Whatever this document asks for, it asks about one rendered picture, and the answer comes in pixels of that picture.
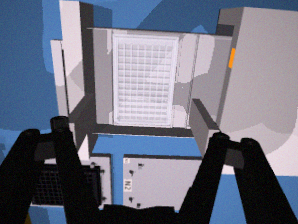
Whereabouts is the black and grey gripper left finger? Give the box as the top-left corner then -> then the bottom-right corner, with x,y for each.
0,93 -> 105,224

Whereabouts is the blue bench mat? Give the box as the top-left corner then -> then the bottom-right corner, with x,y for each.
0,0 -> 298,224

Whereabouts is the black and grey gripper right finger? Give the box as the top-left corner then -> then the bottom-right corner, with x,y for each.
174,98 -> 298,224

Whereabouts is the olive-brown open-top bin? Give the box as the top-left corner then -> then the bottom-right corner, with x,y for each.
24,212 -> 32,224

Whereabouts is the clear multiwell plate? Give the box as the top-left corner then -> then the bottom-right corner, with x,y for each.
113,34 -> 179,125

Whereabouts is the black multi-well plate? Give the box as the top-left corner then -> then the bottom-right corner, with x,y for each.
32,164 -> 102,207

